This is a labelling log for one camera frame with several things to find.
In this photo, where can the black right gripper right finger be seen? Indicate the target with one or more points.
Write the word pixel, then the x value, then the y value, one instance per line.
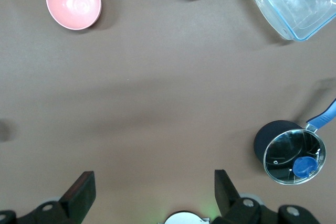
pixel 228 203

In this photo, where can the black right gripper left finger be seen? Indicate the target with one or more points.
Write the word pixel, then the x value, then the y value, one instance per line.
pixel 78 203

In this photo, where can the brown table cloth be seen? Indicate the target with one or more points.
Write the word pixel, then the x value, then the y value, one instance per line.
pixel 157 90

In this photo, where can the pink bowl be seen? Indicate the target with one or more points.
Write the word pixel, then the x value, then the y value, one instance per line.
pixel 73 1

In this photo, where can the clear plastic food container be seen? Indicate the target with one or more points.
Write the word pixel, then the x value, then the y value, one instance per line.
pixel 299 6

